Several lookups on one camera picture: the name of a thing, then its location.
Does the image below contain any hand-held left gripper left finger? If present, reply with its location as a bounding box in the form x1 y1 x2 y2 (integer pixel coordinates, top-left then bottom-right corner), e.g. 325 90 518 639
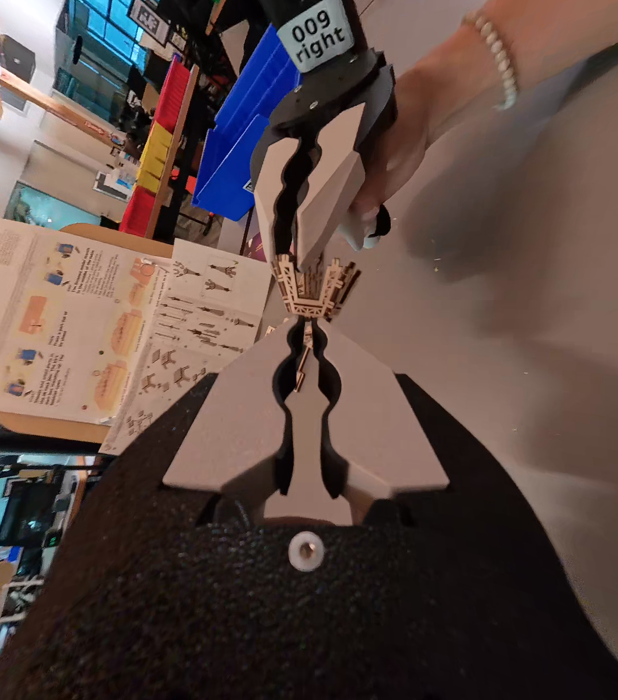
161 319 296 499

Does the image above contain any pearl bracelet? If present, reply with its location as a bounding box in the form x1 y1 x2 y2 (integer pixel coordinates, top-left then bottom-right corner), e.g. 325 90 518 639
461 10 521 112

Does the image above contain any yellow plastic bin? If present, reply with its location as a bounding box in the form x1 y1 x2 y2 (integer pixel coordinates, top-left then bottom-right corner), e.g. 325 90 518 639
136 122 174 193

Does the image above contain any colour instruction sheet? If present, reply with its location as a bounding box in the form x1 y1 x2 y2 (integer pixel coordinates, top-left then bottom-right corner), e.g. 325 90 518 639
0 212 174 425

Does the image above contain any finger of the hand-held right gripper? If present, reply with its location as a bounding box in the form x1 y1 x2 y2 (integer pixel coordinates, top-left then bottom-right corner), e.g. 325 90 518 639
294 102 368 272
253 136 310 259

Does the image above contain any wooden puzzle model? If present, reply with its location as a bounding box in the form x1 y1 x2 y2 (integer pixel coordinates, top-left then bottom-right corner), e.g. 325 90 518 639
270 254 362 321

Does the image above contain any large blue plastic bin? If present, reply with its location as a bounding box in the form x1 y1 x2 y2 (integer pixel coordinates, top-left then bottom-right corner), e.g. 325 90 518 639
213 22 302 144

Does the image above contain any grey desk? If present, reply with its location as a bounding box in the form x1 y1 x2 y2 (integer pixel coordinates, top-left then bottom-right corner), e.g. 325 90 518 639
205 0 618 700

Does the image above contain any small wooden puzzle piece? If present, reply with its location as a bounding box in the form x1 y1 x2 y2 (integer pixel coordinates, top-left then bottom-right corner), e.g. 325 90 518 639
292 323 316 395

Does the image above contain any red plastic bin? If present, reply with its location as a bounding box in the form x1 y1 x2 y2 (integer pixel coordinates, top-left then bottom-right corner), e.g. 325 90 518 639
153 54 193 136
119 188 158 237

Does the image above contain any black and white marker poster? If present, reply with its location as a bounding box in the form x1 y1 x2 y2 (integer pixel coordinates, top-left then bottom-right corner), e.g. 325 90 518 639
128 0 171 48

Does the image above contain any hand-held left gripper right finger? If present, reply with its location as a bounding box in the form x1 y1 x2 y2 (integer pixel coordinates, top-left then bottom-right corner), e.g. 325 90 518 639
316 322 451 502

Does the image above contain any large window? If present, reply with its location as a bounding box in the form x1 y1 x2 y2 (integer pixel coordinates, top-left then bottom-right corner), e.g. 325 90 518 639
51 0 149 125

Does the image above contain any black wall speaker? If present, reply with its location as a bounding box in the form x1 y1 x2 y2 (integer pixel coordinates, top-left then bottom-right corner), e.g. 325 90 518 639
0 33 37 83

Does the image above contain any person's right hand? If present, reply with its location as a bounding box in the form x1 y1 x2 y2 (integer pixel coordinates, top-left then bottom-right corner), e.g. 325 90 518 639
349 26 508 241

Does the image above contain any black and white instruction sheet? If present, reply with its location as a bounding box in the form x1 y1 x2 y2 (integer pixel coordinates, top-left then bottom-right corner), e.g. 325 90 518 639
102 237 273 456

